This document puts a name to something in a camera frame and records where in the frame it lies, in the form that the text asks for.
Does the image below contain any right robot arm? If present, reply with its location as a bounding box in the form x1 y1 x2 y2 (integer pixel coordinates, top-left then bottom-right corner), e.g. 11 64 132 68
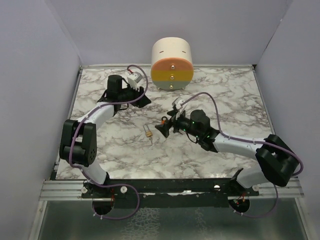
155 109 299 196

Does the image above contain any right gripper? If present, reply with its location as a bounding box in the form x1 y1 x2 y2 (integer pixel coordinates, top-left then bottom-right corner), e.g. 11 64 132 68
156 108 202 138

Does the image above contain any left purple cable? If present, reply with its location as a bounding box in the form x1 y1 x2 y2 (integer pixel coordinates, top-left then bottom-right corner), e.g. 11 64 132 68
68 64 149 220

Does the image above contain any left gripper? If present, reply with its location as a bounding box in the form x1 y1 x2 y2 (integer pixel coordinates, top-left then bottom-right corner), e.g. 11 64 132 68
118 81 152 108

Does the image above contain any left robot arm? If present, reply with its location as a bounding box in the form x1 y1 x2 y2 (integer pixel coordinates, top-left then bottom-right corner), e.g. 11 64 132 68
59 72 151 198

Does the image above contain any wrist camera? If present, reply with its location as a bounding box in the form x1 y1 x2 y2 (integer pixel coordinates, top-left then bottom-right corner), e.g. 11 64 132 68
172 97 186 120
127 72 143 90

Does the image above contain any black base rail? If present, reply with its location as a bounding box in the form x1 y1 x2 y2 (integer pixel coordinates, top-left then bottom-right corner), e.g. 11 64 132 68
81 178 259 209

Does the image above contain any aluminium frame rail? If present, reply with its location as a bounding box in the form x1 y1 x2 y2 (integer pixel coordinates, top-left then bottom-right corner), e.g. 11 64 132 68
39 180 83 201

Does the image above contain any brass padlock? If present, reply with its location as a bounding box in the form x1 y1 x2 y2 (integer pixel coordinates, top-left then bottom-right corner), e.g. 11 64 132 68
143 124 153 138

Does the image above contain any orange black padlock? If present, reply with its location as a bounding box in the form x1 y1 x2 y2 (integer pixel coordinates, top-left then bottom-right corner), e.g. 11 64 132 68
161 116 171 126

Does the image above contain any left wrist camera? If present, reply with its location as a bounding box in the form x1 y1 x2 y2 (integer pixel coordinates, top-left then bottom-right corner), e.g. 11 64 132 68
127 72 143 90

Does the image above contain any round three-drawer storage box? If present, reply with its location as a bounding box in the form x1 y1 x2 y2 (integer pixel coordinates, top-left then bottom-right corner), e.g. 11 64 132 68
150 37 194 91

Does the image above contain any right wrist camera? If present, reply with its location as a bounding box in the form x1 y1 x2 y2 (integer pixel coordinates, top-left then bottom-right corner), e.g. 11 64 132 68
172 97 186 120

